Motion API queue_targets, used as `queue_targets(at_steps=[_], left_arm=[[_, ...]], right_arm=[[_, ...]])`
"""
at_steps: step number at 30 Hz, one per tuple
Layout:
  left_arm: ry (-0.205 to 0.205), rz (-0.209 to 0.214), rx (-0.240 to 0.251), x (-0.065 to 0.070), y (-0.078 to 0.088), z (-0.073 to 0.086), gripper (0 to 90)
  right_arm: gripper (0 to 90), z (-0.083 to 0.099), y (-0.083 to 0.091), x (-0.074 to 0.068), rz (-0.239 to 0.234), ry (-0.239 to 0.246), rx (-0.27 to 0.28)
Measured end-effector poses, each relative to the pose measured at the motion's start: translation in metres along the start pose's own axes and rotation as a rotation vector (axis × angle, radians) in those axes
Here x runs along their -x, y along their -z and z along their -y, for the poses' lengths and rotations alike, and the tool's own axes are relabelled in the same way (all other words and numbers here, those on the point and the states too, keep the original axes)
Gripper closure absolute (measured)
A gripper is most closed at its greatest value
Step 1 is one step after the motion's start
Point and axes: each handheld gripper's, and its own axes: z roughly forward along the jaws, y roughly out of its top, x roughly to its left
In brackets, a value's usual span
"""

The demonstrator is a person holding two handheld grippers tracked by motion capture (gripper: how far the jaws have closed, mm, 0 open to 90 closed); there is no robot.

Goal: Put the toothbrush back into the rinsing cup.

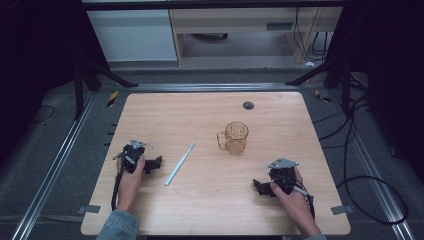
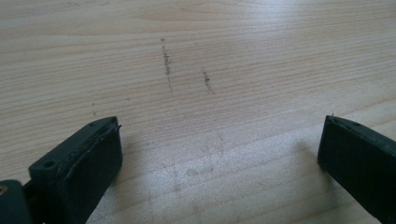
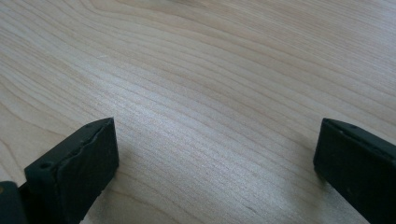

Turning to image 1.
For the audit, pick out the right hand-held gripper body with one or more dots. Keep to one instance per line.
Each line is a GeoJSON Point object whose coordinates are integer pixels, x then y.
{"type": "Point", "coordinates": [283, 175]}

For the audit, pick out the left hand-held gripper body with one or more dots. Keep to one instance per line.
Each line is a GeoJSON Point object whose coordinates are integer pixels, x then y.
{"type": "Point", "coordinates": [133, 155]}

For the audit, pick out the person's left hand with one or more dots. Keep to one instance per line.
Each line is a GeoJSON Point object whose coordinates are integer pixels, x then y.
{"type": "Point", "coordinates": [130, 186]}

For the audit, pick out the person's right hand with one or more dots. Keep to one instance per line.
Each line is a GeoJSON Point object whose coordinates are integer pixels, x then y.
{"type": "Point", "coordinates": [293, 206]}

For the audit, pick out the light blue toothbrush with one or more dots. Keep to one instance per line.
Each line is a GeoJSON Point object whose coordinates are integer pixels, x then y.
{"type": "Point", "coordinates": [180, 164]}

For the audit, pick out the clear glass mug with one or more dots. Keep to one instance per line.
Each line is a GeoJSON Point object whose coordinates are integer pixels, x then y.
{"type": "Point", "coordinates": [236, 138]}

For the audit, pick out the yellow black hazard tape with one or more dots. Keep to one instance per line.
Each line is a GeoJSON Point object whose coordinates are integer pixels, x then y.
{"type": "Point", "coordinates": [112, 98]}
{"type": "Point", "coordinates": [322, 96]}

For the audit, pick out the person's right denim sleeve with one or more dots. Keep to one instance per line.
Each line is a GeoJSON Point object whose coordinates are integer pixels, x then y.
{"type": "Point", "coordinates": [315, 237]}

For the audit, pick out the person's denim sleeve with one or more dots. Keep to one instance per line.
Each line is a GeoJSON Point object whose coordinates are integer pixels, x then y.
{"type": "Point", "coordinates": [315, 237]}
{"type": "Point", "coordinates": [118, 226]}

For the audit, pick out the person's left denim sleeve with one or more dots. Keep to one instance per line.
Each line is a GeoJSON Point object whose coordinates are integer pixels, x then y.
{"type": "Point", "coordinates": [118, 226]}

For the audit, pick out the grey tape strip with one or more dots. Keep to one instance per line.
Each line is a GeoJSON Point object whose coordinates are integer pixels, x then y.
{"type": "Point", "coordinates": [341, 210]}
{"type": "Point", "coordinates": [90, 209]}

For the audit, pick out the grey round table grommet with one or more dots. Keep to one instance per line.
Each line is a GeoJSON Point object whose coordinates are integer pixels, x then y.
{"type": "Point", "coordinates": [248, 105]}

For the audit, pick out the black metal stand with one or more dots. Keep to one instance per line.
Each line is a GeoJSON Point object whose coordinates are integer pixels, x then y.
{"type": "Point", "coordinates": [79, 83]}
{"type": "Point", "coordinates": [345, 80]}

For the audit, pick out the white cabinet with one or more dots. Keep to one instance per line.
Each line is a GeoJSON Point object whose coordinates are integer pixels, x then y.
{"type": "Point", "coordinates": [133, 35]}

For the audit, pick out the aluminium floor rail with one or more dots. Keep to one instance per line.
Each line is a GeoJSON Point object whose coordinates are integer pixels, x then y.
{"type": "Point", "coordinates": [376, 176]}
{"type": "Point", "coordinates": [50, 170]}
{"type": "Point", "coordinates": [213, 87]}

